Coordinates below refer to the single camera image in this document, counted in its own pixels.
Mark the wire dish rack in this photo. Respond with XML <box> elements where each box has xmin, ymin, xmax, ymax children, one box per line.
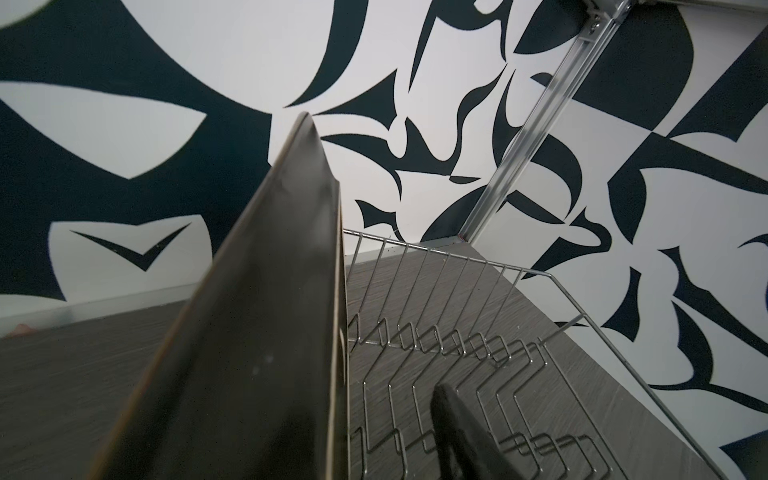
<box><xmin>343</xmin><ymin>229</ymin><xmax>722</xmax><ymax>479</ymax></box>

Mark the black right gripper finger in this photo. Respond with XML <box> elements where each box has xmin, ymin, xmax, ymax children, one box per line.
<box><xmin>430</xmin><ymin>383</ymin><xmax>523</xmax><ymax>479</ymax></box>

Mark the large black square plate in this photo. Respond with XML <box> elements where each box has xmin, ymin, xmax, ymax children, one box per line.
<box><xmin>89</xmin><ymin>113</ymin><xmax>350</xmax><ymax>479</ymax></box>

